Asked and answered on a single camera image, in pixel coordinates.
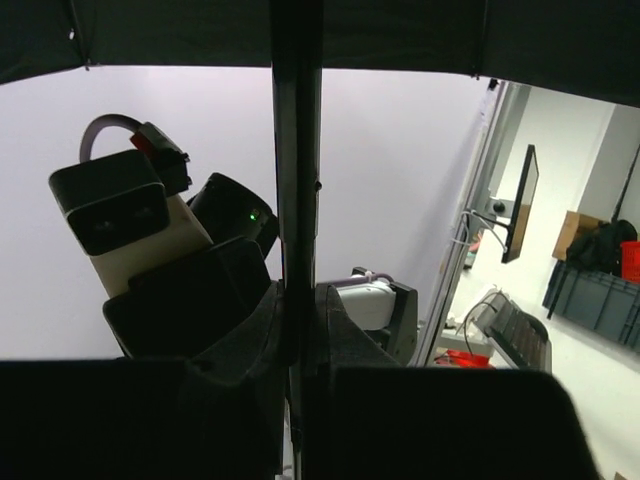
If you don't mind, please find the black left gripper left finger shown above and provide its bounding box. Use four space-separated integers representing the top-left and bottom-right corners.
1 360 283 479

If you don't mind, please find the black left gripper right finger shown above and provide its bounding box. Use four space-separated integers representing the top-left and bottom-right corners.
302 368 600 479

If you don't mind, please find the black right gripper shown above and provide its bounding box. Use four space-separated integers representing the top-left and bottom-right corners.
103 173 400 385

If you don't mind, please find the pink folding umbrella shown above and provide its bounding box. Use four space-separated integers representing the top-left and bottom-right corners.
1 1 639 478

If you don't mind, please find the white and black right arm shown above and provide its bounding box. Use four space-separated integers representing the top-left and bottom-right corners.
103 173 418 365

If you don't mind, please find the black keyboard rack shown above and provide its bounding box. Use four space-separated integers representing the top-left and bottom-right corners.
468 291 552 373

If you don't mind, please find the grey storage crate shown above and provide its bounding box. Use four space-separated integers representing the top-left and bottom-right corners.
542 261 639 353

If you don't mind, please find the cardboard box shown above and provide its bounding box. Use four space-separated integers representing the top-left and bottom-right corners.
552 211 605 261

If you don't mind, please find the red bucket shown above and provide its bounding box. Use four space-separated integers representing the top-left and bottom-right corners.
621 241 640 284

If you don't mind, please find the black wall monitor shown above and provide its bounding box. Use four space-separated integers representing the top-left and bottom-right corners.
501 144 539 264

